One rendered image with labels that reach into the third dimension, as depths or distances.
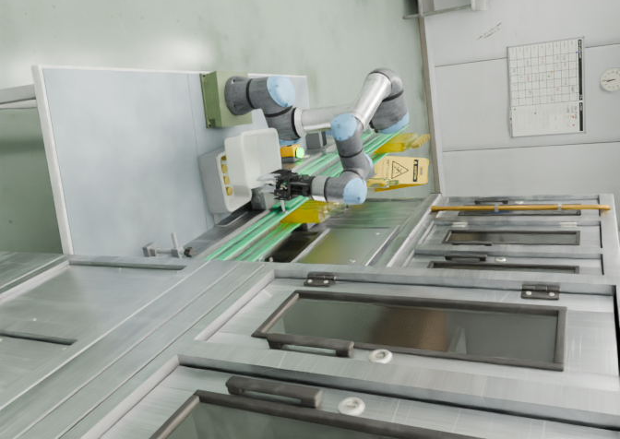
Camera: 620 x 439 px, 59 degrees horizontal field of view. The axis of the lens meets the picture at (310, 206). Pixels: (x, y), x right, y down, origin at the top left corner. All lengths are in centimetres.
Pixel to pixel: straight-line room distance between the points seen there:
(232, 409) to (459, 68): 735
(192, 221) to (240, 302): 99
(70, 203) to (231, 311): 74
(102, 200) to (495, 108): 671
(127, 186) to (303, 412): 119
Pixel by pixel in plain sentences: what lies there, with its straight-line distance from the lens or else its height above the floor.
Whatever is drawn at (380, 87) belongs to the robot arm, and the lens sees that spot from 184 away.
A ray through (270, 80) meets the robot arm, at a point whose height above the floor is 102.
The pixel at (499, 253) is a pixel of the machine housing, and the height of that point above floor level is 175.
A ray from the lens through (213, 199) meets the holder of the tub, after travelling 211.
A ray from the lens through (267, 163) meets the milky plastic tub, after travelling 187.
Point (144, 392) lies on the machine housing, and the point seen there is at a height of 143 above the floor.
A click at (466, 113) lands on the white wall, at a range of 804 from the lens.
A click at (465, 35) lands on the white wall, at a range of 792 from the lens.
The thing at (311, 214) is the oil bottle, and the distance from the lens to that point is 223.
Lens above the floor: 204
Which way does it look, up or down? 27 degrees down
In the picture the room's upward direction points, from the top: 89 degrees clockwise
